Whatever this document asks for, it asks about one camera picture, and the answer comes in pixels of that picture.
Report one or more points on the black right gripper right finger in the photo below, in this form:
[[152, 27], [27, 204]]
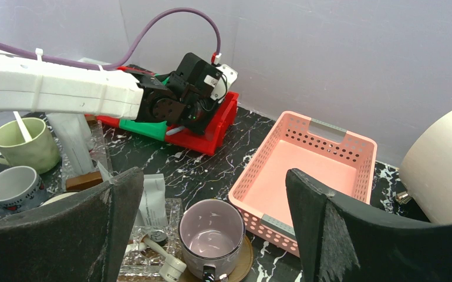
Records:
[[342, 239]]

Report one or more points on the left red plastic bin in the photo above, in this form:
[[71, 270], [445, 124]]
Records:
[[109, 120]]

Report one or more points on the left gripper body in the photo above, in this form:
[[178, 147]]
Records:
[[194, 94]]

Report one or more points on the red plastic bin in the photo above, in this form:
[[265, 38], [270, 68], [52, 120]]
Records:
[[214, 133], [109, 120]]

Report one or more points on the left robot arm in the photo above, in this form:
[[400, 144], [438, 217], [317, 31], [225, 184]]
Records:
[[33, 85]]

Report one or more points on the green plastic bin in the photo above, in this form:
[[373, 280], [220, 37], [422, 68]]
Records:
[[155, 130]]

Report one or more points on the white ribbed mug black rim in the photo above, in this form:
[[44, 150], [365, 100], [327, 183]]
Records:
[[58, 197]]

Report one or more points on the brown wooden holder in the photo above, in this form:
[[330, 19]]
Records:
[[83, 182]]

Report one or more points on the brown oval wooden tray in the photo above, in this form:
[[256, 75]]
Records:
[[237, 264]]

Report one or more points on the purple mug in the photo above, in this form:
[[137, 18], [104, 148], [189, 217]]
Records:
[[211, 234]]

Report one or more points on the pink perforated basket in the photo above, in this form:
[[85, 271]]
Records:
[[298, 145]]

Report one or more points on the black cap toothpaste tube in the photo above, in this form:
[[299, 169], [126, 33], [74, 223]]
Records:
[[151, 214]]

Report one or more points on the beige toothbrush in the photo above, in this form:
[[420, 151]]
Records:
[[172, 268]]

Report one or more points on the green mug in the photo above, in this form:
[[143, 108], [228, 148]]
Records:
[[41, 153]]

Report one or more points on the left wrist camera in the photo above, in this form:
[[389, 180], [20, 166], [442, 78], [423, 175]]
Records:
[[222, 84]]

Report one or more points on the white cylindrical appliance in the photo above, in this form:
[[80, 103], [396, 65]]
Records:
[[426, 171]]

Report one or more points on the white toothbrush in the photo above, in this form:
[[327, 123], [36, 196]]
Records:
[[22, 127], [175, 130]]

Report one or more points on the right red plastic bin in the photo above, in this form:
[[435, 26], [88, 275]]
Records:
[[214, 133]]

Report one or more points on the pink cap toothpaste tube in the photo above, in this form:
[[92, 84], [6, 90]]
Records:
[[70, 134]]

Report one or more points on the clear textured square holder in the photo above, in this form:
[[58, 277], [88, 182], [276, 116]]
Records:
[[174, 212]]

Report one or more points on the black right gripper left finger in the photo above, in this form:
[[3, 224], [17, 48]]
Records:
[[82, 237]]

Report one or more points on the grey mug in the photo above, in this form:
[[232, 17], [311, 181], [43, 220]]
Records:
[[21, 189]]

